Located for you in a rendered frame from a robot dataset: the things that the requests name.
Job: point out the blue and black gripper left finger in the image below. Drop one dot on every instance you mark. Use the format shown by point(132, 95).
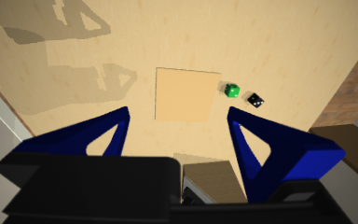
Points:
point(74, 139)

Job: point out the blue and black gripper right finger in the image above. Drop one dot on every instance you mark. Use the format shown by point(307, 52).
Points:
point(294, 154)

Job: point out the tan flat mat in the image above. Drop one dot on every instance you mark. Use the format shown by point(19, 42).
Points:
point(184, 95)

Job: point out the black die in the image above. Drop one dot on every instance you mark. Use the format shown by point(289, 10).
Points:
point(255, 100)

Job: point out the green die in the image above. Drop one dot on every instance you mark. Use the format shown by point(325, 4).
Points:
point(232, 90)

